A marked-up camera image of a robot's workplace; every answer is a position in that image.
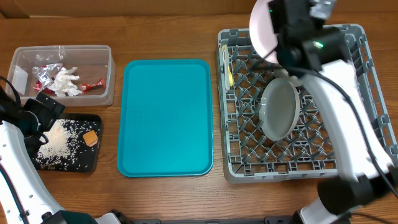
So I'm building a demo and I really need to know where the yellow plastic spoon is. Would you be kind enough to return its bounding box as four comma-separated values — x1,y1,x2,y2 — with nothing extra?
221,44,234,88

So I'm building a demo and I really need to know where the grey dishwasher rack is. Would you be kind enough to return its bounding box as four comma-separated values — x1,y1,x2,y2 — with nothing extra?
217,24,397,184

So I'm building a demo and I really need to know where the grey bowl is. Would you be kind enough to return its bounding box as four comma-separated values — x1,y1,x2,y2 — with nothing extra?
274,68,303,87

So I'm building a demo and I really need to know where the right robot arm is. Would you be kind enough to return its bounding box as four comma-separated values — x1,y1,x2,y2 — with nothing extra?
268,1,397,223

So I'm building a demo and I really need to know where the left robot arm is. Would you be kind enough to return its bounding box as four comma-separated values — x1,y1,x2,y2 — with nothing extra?
1,91,128,224

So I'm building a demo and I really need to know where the teal serving tray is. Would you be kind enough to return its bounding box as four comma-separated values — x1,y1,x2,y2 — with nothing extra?
117,59,214,177

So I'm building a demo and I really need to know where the clear plastic bin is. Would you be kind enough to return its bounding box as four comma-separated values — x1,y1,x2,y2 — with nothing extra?
7,45,116,107

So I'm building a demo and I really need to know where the black waste tray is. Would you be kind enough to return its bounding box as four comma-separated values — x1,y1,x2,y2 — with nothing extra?
30,113,103,173

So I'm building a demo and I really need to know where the pink plate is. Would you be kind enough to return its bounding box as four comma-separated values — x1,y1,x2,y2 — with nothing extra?
249,0,277,58

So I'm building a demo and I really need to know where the silver foil wrapper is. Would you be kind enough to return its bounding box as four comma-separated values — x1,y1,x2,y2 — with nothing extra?
32,63,63,94

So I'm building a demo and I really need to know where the white napkin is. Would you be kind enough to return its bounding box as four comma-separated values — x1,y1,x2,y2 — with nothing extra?
47,67,82,96

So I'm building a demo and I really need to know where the red sauce packet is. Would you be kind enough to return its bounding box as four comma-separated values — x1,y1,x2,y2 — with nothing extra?
80,78,106,93

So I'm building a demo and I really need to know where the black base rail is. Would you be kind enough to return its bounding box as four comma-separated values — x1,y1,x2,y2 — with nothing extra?
124,215,351,224

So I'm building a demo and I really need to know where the white rice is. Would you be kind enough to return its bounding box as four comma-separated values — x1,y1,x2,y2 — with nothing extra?
34,119,101,171

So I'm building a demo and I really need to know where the grey plate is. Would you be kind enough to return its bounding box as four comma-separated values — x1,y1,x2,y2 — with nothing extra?
259,78,300,141

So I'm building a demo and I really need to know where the orange food cube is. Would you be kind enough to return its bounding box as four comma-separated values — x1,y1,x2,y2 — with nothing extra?
83,130,98,147

